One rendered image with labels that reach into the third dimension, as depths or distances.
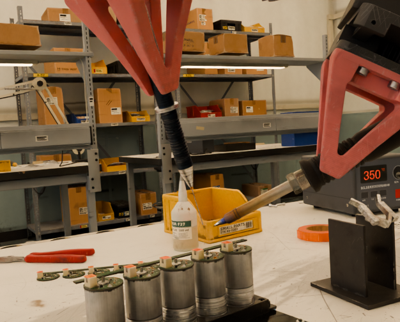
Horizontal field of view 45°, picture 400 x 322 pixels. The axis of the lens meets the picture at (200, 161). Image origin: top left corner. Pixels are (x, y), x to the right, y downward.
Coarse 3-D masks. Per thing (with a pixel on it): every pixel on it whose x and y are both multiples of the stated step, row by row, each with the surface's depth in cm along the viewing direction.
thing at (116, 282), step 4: (100, 280) 31; (112, 280) 31; (116, 280) 31; (120, 280) 31; (84, 284) 31; (100, 284) 30; (108, 284) 30; (112, 284) 30; (116, 284) 30; (120, 284) 30; (84, 288) 30; (88, 288) 30; (92, 288) 30; (96, 288) 30; (100, 288) 30; (104, 288) 30; (108, 288) 30; (112, 288) 30
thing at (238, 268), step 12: (228, 264) 37; (240, 264) 36; (228, 276) 37; (240, 276) 36; (252, 276) 37; (228, 288) 37; (240, 288) 36; (252, 288) 37; (228, 300) 37; (240, 300) 37; (252, 300) 37
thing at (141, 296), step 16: (144, 272) 32; (128, 288) 32; (144, 288) 31; (160, 288) 32; (128, 304) 32; (144, 304) 31; (160, 304) 32; (128, 320) 32; (144, 320) 31; (160, 320) 32
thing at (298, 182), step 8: (288, 176) 34; (296, 176) 33; (304, 176) 33; (288, 184) 34; (296, 184) 33; (304, 184) 33; (272, 192) 34; (280, 192) 34; (288, 192) 34; (296, 192) 34; (256, 200) 34; (264, 200) 34; (272, 200) 34; (240, 208) 34; (248, 208) 34; (256, 208) 34; (224, 216) 35; (232, 216) 34; (240, 216) 34
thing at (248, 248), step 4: (220, 248) 38; (240, 248) 38; (244, 248) 37; (248, 248) 37; (224, 252) 37; (228, 252) 36; (232, 252) 36; (236, 252) 36; (240, 252) 36; (244, 252) 36
